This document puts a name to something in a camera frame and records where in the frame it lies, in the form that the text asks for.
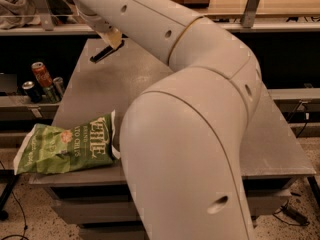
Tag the metal railing shelf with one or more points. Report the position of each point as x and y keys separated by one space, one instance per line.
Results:
x=268 y=12

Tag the silver soda can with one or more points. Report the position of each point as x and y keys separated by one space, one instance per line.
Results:
x=59 y=85

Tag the grey drawer cabinet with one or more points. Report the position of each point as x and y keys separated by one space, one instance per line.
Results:
x=99 y=200

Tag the grey cloth on shelf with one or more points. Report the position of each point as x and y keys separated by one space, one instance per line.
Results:
x=16 y=13

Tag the green soda can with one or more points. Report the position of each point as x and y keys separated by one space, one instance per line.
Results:
x=51 y=94

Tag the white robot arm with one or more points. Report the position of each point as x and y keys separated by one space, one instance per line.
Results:
x=180 y=139

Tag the red coca-cola can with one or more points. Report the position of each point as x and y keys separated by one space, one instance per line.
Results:
x=41 y=74

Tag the dark blue soda can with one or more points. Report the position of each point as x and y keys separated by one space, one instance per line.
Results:
x=31 y=91

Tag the black power adapter on floor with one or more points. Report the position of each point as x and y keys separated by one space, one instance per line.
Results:
x=295 y=215

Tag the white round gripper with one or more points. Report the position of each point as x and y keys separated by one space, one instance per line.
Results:
x=100 y=24

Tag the green kettle chips bag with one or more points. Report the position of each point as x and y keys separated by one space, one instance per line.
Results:
x=53 y=150

